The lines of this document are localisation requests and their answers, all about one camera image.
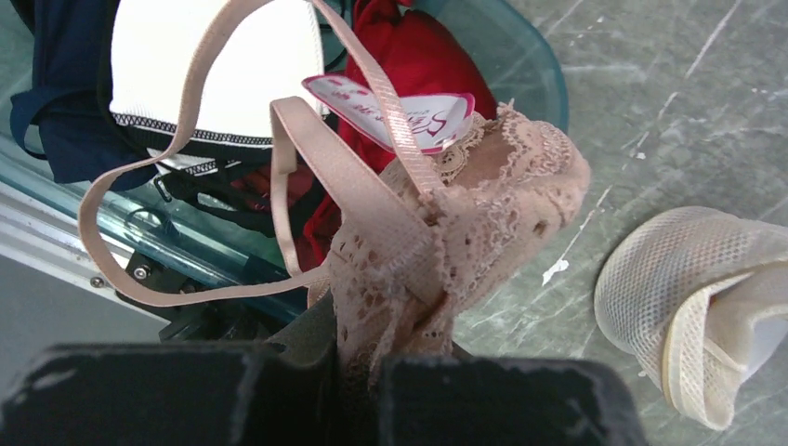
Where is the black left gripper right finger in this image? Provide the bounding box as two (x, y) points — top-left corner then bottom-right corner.
(376, 356), (648, 445)

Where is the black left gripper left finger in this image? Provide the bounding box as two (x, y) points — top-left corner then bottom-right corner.
(1, 297), (335, 445)

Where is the beige lace bra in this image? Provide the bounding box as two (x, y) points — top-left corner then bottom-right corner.
(78, 1), (590, 389)

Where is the round white mesh pouch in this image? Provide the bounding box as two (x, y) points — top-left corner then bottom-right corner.
(594, 206), (787, 430)

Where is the red satin bra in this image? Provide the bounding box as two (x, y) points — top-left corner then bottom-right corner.
(233, 0), (500, 272)

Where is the teal plastic basin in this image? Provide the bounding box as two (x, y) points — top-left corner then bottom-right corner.
(1, 1), (569, 301)

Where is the pink white paper tag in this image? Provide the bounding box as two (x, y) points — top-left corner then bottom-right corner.
(302, 74), (476, 155)

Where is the dark blue cloth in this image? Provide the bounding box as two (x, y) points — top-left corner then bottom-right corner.
(9, 0), (144, 184)

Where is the white plate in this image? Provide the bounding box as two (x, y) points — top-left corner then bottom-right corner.
(109, 0), (325, 177)

